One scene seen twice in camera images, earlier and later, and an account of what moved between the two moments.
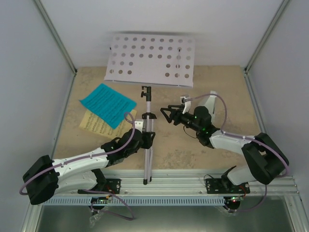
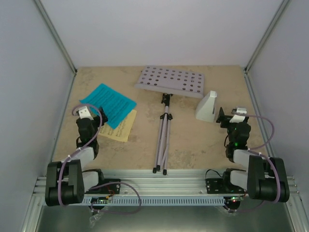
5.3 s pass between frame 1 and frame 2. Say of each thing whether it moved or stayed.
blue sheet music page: stayed
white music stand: moved
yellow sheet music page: stayed
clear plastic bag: stayed
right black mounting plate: stayed
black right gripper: moved
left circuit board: stayed
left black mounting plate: stayed
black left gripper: moved
